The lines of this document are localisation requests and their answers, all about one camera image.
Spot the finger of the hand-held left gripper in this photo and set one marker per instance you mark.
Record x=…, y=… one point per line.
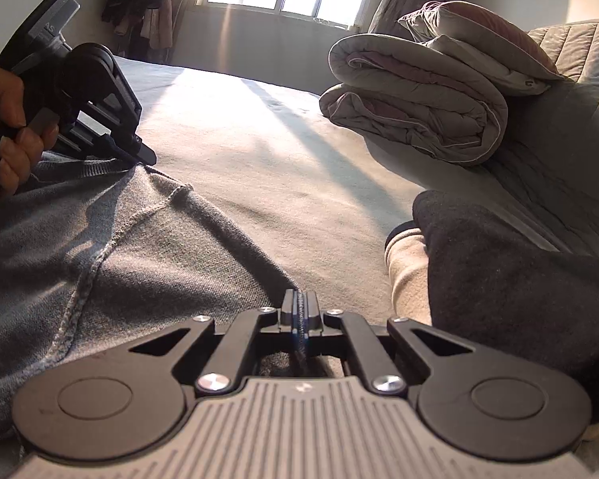
x=137, y=152

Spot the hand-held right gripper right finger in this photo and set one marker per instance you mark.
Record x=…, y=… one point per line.
x=308, y=309

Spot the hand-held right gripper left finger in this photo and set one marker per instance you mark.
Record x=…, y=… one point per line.
x=292, y=309

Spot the grey knit patterned sweater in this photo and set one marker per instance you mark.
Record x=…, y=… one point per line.
x=130, y=259

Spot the person's left hand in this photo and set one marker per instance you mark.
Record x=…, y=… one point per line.
x=12, y=105

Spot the hanging pink garment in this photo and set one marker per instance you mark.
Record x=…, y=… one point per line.
x=154, y=25

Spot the folded cream garment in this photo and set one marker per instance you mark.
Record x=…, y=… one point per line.
x=409, y=279

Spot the bed with grey sheet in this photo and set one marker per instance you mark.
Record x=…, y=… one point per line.
x=279, y=159

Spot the folded black garment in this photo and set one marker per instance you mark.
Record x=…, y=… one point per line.
x=519, y=284

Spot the folded beige pink quilt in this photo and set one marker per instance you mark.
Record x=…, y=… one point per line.
x=414, y=105

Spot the pink and grey pillow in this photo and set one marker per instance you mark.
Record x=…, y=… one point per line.
x=484, y=35

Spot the grey quilted headboard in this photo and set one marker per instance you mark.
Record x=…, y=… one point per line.
x=579, y=124

